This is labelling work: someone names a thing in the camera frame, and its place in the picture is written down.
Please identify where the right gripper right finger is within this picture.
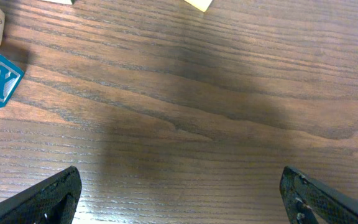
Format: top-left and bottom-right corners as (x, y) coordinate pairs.
(280, 166), (358, 223)

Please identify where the red M letter block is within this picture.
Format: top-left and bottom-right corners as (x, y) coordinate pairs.
(184, 0), (213, 12)

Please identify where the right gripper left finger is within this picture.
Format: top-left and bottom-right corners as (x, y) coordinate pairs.
(0, 166), (82, 223)

